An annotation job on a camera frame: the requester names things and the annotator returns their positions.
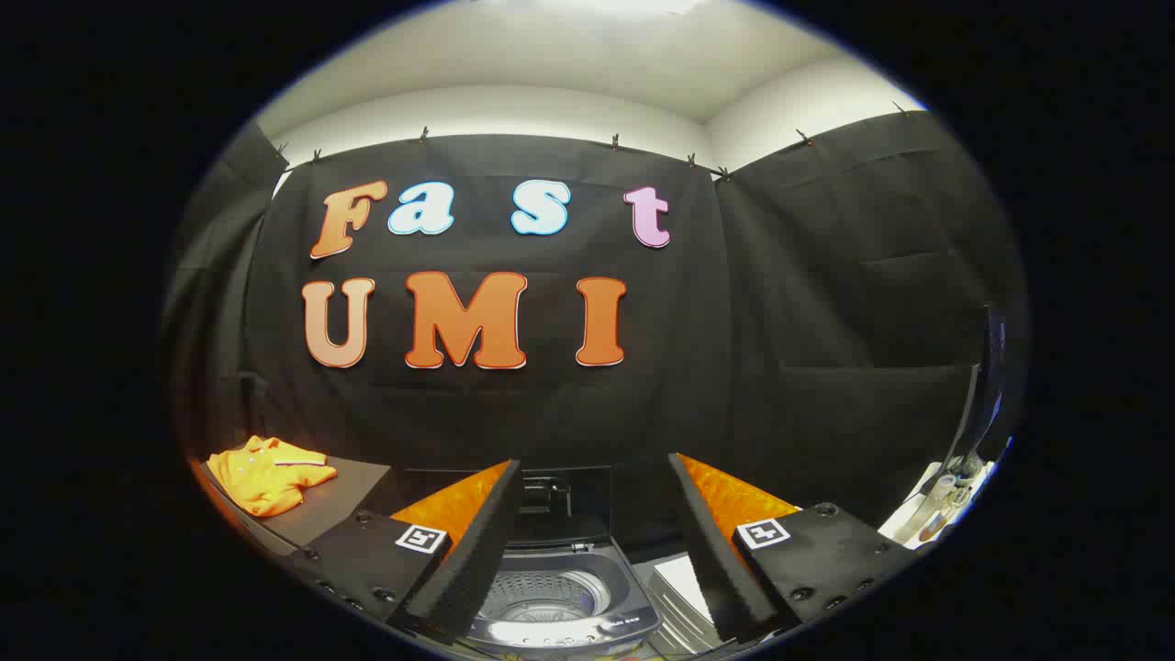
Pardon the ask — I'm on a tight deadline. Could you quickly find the white plastic fixture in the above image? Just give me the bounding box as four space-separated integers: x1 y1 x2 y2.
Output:
918 454 1000 543

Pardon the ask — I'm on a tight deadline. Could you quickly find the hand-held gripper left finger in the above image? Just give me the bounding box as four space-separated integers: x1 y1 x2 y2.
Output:
292 459 521 644

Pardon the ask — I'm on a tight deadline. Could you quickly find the grey washing machine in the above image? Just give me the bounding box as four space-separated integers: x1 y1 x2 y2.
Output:
464 540 664 655

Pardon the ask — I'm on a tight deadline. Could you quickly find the orange polo shirt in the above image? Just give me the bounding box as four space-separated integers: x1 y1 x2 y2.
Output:
206 436 339 518

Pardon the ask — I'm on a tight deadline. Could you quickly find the dark washing machine lid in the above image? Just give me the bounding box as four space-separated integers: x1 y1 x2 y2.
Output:
516 466 614 544

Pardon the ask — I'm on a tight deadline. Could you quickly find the black backdrop cloth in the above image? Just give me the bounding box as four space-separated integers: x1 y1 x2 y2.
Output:
163 110 1029 552

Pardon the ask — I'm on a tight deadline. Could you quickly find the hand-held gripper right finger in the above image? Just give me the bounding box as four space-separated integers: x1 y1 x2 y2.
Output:
668 454 919 644

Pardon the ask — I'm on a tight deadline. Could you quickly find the row of black cloth clips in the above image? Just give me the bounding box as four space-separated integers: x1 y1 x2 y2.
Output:
274 101 914 182

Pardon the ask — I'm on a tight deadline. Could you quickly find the grey cabinet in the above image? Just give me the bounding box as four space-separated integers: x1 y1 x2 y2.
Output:
191 452 397 556

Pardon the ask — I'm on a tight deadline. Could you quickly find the white flat board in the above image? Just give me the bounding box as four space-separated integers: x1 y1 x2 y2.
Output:
877 487 946 550

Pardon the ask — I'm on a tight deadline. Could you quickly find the white ridged panel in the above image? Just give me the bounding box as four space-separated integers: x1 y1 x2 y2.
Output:
654 554 728 645

